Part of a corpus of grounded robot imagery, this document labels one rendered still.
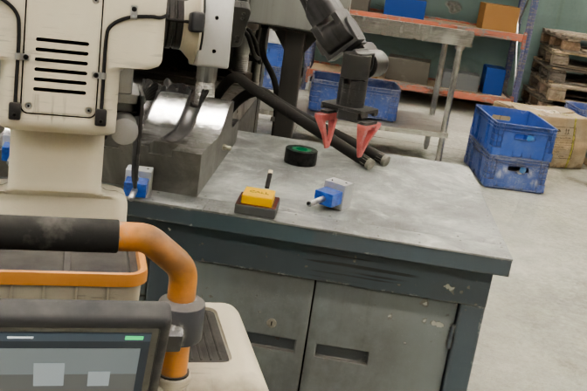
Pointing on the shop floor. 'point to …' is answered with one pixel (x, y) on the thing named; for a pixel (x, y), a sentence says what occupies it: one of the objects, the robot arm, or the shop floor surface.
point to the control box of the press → (293, 17)
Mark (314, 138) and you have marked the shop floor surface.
